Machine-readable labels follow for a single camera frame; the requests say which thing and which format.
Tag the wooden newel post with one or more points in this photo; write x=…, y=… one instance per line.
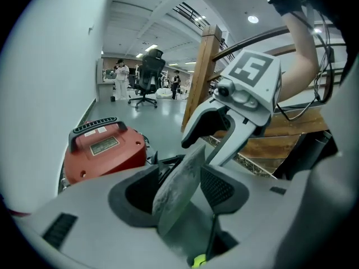
x=202, y=74

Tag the wooden stair handrail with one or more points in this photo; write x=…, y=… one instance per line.
x=246, y=41

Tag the red vacuum cleaner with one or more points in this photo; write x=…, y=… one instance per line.
x=112, y=150

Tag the black office chair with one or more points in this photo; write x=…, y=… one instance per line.
x=148, y=69

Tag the grey cabinet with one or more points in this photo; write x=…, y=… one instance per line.
x=102, y=88

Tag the grey cloth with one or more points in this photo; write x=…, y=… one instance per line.
x=176, y=186

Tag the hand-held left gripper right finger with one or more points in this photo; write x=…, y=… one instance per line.
x=258, y=212

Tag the person's black top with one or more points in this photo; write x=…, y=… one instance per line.
x=339, y=10

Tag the person's neon left shoe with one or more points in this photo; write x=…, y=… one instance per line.
x=199, y=262

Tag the small black floor box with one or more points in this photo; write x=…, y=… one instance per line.
x=113, y=98

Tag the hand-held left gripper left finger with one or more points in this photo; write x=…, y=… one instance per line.
x=84, y=214

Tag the black balcony railing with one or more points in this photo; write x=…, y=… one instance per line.
x=188, y=11

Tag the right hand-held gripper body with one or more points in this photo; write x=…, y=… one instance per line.
x=252, y=74

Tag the round ceiling light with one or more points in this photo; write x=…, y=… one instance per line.
x=253, y=19

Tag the person's right forearm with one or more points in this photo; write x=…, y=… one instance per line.
x=300, y=66

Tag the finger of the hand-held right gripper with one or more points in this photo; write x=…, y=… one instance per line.
x=193, y=122
x=235, y=141

